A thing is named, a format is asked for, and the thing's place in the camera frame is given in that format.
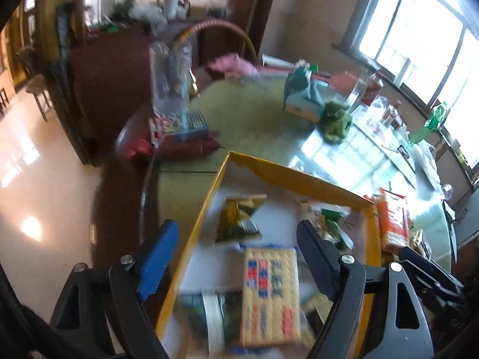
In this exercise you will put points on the black folding stand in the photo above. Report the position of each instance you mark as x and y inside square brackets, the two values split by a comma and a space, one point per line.
[458, 217]

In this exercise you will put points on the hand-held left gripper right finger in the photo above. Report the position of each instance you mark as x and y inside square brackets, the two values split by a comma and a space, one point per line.
[318, 258]

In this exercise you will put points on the small liquor bottle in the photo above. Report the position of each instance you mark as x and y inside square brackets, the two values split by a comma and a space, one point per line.
[391, 114]

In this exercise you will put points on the pink yellow hoop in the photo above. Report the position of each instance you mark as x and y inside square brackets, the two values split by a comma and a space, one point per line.
[220, 26]

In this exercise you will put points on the green plastic bottle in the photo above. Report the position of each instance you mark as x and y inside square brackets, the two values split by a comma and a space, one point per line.
[432, 119]

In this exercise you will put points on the large orange cracker packet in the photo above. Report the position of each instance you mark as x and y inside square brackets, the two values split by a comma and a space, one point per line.
[393, 220]

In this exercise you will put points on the small green yellow packet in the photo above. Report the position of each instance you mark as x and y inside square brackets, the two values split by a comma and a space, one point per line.
[237, 220]

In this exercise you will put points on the white tube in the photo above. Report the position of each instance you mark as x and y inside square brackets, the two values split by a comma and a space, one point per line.
[402, 71]

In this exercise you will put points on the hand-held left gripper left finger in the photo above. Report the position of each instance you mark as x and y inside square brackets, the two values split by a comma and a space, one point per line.
[159, 258]

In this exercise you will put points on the liquor bottle red label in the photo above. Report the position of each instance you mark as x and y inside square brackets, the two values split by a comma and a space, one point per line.
[370, 89]

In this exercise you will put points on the red snack bag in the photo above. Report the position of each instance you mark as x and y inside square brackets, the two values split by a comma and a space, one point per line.
[179, 146]

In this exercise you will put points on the small green snack packet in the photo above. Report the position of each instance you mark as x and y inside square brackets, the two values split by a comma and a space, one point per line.
[331, 224]

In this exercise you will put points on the clear cracker packet blue print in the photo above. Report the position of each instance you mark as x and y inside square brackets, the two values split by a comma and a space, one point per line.
[269, 299]

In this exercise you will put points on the wooden chair with cushion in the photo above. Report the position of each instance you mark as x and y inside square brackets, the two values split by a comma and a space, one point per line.
[37, 86]

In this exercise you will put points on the pink cloth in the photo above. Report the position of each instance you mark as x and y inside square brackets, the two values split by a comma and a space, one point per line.
[230, 65]

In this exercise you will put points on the window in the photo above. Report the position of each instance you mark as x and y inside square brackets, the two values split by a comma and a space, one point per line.
[419, 26]

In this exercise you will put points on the yellow snack packet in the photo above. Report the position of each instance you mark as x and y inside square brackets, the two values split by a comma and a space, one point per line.
[312, 303]

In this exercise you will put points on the white paper mat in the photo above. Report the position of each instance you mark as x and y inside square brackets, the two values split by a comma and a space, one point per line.
[389, 138]

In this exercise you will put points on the black eyeglasses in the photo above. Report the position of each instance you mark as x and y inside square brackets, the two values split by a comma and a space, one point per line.
[402, 149]

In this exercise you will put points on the white plastic bag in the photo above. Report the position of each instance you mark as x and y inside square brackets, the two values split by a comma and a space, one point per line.
[426, 157]

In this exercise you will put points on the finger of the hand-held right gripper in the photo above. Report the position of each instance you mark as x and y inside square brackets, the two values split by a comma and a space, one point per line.
[441, 299]
[419, 261]

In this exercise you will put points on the yellow cardboard tray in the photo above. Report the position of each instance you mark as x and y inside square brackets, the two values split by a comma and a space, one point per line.
[284, 217]

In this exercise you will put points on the dark wooden cabinet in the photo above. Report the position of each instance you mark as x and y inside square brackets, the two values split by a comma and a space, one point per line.
[108, 82]

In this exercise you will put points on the clear water bottle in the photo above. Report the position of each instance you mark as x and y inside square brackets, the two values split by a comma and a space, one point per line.
[355, 93]

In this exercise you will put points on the wine glass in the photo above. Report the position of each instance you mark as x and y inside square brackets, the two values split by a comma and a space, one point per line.
[447, 190]

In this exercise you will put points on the grey plastic bag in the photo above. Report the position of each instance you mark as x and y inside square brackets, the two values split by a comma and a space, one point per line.
[148, 13]

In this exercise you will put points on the teal tissue box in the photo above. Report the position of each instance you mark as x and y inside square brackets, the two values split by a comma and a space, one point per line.
[301, 89]

